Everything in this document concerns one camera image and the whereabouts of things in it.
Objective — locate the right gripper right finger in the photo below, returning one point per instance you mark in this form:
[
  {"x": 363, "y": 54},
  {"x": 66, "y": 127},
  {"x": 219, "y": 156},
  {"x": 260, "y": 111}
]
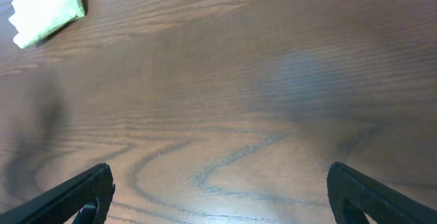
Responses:
[{"x": 355, "y": 198}]

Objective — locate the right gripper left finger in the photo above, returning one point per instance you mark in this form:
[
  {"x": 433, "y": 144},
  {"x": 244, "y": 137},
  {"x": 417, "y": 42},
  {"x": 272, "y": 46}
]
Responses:
[{"x": 86, "y": 197}]

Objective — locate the green microfiber cloth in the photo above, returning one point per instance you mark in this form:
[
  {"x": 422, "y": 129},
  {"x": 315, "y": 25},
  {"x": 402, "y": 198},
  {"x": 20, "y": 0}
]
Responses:
[{"x": 35, "y": 20}]

